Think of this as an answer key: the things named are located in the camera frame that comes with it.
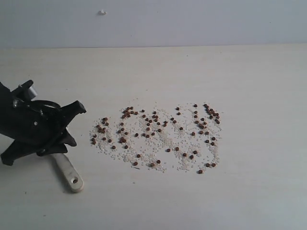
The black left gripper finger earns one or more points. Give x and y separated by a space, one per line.
67 139
67 113

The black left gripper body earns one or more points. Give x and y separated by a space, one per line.
34 125

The white wide paint brush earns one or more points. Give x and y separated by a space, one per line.
68 173

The scattered rice and brown pellets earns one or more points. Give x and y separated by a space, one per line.
167 138

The small white wall blob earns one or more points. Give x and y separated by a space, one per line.
101 12

